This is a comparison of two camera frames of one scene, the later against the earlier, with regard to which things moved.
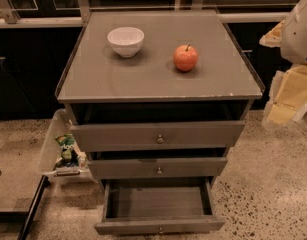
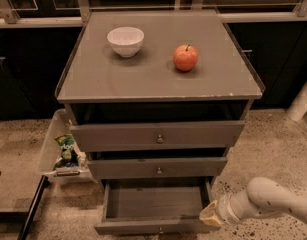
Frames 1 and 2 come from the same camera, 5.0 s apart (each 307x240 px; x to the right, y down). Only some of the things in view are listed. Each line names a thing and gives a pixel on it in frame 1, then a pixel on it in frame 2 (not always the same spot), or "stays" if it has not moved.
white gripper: x=299 y=37 → x=222 y=209
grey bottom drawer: x=158 y=206 stays
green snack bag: x=69 y=157 stays
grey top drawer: x=158 y=135 stays
